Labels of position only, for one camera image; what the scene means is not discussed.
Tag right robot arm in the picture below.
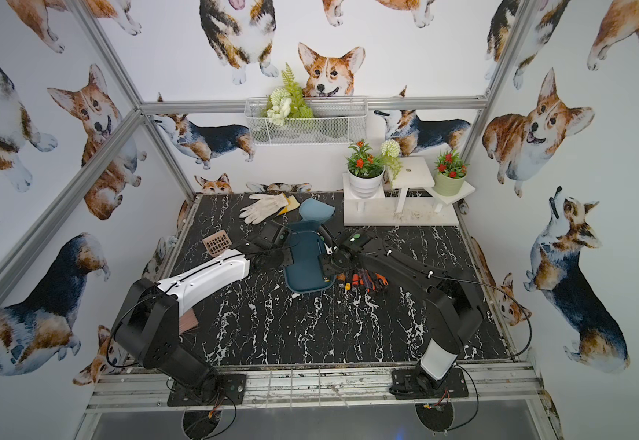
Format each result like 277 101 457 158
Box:
319 227 487 392

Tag brown slotted scoop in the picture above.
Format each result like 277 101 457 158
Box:
202 230 232 258

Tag white potted red flowers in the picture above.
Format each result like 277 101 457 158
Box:
347 139 403 199

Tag blue plastic dustpan scoop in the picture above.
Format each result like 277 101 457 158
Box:
299 198 335 225

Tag yellow cloth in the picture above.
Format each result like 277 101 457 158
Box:
277 195 300 216

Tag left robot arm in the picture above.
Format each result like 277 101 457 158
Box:
111 222 292 403

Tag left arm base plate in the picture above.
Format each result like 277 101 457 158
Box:
167 374 248 407

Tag white work glove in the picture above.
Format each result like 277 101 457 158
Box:
240 194 289 225

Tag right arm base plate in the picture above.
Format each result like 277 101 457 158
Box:
388 368 469 400

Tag white stepped stand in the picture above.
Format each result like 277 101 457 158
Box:
343 157 475 227

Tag white wire wall basket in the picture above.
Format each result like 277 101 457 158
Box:
244 96 368 146

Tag green white artificial plant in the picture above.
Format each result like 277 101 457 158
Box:
261 64 314 128

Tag green potted red flowers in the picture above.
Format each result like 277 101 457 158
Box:
435 152 469 196

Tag teal storage box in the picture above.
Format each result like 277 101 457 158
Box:
284 220 336 294

